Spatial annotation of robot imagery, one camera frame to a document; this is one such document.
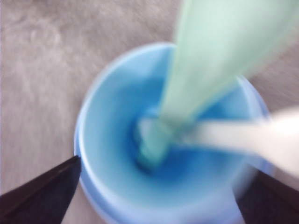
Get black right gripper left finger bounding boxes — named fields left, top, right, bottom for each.
left=0, top=156, right=81, bottom=224

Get light blue plastic cup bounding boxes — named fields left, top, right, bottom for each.
left=74, top=42, right=274, bottom=224

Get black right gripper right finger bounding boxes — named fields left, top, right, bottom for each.
left=237, top=169, right=299, bottom=224

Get mint green plastic spoon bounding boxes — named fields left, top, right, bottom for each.
left=137, top=0, right=299, bottom=168

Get white plastic fork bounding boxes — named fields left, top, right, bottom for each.
left=136, top=107, right=299, bottom=177

